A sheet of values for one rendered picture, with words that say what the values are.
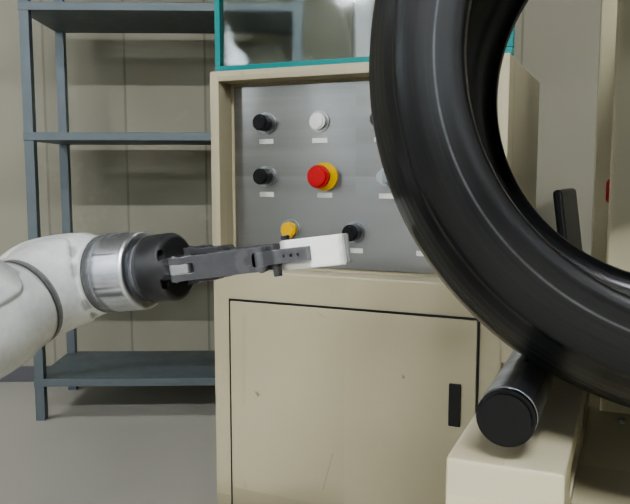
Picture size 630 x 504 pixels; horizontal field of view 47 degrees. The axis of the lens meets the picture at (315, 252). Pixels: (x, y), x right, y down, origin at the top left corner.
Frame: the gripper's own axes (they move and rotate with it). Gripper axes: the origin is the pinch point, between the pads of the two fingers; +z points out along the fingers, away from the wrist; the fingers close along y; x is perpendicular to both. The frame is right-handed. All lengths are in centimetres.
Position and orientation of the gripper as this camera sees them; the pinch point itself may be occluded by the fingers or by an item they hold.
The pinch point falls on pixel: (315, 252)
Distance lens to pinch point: 72.5
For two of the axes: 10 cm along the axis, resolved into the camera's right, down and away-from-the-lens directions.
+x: 1.3, 9.9, 0.5
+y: 4.0, -1.0, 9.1
